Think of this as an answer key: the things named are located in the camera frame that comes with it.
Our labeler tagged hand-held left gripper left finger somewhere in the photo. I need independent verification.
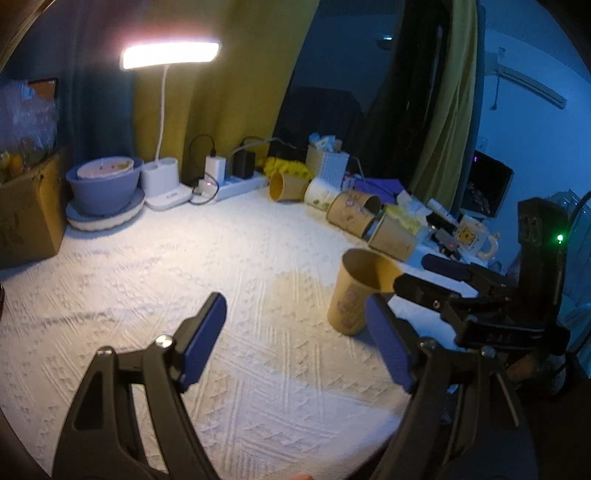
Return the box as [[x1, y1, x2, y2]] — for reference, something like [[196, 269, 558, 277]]
[[52, 292, 227, 480]]

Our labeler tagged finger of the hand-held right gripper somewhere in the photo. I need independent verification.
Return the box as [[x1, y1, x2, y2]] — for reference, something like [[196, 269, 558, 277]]
[[421, 253, 520, 299], [392, 274, 486, 325]]

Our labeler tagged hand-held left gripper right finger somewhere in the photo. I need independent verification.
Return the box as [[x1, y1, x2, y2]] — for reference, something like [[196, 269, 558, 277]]
[[364, 294, 536, 480]]

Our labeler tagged tan paper cup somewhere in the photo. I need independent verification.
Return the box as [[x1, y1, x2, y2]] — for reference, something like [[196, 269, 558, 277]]
[[269, 171, 310, 203], [367, 211, 419, 263], [327, 248, 403, 337], [326, 190, 383, 237]]

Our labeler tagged white printed paper cup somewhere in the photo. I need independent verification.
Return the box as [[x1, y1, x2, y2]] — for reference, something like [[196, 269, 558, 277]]
[[304, 177, 343, 213]]

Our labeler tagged white tube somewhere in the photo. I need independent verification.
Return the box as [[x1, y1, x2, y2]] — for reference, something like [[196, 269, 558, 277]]
[[427, 198, 458, 217]]

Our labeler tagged white textured tablecloth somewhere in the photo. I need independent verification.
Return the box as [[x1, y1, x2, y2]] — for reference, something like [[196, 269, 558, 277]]
[[0, 185, 481, 480]]

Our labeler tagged black monitor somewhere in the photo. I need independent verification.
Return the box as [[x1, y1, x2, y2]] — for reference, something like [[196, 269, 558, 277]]
[[462, 150, 515, 219]]

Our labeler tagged purple cloth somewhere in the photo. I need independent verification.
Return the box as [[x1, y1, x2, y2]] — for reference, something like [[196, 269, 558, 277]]
[[353, 178, 409, 204]]

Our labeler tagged white plate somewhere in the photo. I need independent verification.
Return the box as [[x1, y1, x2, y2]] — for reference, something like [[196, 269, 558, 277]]
[[65, 187, 147, 232]]

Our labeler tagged white power strip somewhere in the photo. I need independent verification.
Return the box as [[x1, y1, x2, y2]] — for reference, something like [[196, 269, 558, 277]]
[[191, 173, 270, 202]]

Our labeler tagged white charger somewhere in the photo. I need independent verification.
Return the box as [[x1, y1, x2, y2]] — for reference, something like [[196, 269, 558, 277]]
[[205, 156, 227, 183]]

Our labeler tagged yellow plush toy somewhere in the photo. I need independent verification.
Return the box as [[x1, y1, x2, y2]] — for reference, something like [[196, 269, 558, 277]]
[[263, 157, 315, 182]]

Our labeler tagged blue bowl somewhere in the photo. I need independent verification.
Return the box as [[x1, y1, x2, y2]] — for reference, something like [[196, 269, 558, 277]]
[[65, 157, 144, 217]]

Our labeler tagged black power adapter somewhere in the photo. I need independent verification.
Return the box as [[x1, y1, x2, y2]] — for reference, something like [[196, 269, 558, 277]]
[[232, 149, 256, 179]]

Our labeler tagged white air conditioner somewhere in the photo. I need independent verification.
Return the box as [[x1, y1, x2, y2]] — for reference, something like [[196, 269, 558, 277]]
[[485, 65, 568, 110]]

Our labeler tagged pink bowl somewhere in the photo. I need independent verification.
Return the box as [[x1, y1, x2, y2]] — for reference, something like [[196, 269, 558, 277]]
[[77, 158, 134, 180]]

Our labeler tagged cardboard box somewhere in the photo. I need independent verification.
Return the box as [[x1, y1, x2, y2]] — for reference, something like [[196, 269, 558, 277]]
[[0, 148, 71, 271]]

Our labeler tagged yellow curtain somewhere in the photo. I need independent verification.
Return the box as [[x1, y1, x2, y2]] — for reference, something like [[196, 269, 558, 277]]
[[133, 0, 478, 200]]

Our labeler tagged clear plastic bag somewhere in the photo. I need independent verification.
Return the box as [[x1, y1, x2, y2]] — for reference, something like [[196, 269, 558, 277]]
[[0, 79, 63, 183]]

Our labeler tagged white desk lamp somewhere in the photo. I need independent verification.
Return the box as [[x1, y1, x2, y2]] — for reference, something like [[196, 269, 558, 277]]
[[120, 41, 221, 212]]

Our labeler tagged white mug with yellow handle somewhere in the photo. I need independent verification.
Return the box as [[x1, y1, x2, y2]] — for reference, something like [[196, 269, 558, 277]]
[[455, 218, 501, 260]]

